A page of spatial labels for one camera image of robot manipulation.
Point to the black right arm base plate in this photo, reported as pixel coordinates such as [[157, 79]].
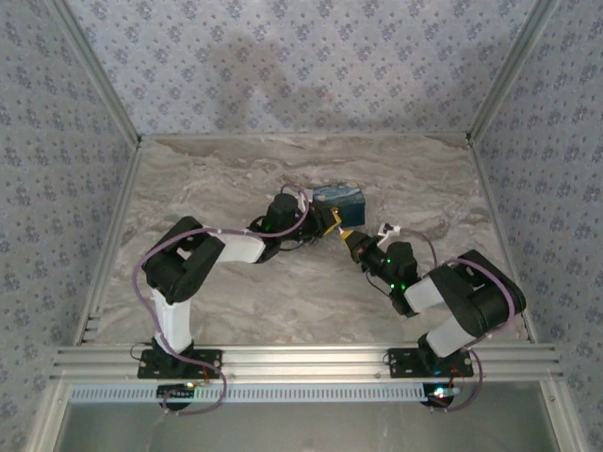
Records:
[[402, 362]]

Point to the aluminium table side rail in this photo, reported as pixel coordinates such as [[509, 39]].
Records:
[[113, 230], [506, 212]]

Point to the aluminium mounting rail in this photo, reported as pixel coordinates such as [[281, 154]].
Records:
[[301, 360]]

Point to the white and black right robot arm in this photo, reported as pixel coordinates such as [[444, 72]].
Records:
[[476, 296]]

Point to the aluminium frame post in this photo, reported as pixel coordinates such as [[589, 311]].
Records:
[[511, 70], [99, 77]]

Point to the small silver key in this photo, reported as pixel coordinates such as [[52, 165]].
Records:
[[341, 227]]

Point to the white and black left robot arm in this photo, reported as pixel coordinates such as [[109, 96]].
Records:
[[174, 320]]

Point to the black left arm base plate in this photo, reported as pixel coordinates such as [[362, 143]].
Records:
[[209, 360]]

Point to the black controller board with lights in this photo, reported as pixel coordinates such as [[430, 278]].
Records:
[[175, 392], [440, 393]]

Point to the blue painted tin box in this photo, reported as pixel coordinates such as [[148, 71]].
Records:
[[346, 200]]

